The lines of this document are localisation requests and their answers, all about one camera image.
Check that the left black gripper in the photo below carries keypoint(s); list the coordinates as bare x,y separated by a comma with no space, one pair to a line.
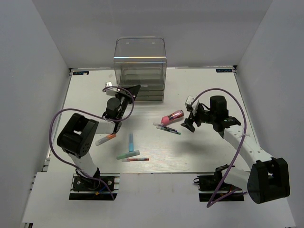
135,90

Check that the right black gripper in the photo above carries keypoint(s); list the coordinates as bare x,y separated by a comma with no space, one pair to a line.
195,118

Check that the green pen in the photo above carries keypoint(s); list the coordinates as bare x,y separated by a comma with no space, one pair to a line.
168,130

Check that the pink capped marker tube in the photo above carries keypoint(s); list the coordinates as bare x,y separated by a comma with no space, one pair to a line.
166,120

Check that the clear acrylic drawer organizer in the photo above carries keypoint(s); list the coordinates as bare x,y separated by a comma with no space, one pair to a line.
141,61

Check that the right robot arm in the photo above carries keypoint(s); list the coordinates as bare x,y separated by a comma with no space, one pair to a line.
268,177

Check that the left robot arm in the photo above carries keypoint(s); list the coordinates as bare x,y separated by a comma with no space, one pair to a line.
77,135

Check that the blue highlighter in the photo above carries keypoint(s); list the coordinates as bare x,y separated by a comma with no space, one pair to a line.
131,146

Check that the orange capped highlighter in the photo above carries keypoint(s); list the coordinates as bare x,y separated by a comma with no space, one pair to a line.
105,139

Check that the left blue table label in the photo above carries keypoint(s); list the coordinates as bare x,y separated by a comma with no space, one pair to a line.
81,73

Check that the blue table label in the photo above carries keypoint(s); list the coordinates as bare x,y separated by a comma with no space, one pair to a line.
224,70
81,73

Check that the green highlighter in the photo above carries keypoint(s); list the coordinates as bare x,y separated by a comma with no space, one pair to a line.
128,155

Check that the right blue table label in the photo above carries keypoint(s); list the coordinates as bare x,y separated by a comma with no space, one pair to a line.
224,70

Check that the red pen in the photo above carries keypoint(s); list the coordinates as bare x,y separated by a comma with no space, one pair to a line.
135,159

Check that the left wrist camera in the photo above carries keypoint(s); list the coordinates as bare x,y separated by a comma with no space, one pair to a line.
110,90

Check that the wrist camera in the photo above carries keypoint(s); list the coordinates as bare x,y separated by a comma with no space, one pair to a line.
192,104
110,90

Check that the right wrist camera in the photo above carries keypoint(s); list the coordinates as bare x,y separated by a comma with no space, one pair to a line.
192,104

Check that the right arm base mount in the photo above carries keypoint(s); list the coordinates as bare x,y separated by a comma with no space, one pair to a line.
208,183

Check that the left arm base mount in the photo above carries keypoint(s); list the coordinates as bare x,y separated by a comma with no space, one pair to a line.
93,190

